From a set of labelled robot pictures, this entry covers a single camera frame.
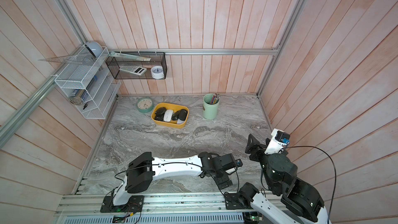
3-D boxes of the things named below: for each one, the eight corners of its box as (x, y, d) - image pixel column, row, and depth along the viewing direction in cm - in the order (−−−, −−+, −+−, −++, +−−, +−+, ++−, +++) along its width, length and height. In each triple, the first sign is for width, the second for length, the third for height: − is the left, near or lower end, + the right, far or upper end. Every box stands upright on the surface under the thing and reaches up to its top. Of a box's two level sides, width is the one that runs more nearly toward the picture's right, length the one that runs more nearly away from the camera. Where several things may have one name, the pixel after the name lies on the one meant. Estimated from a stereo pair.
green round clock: (135, 112, 112) (134, 110, 109) (139, 100, 120) (138, 97, 118) (152, 112, 112) (151, 110, 109) (155, 100, 120) (154, 97, 118)
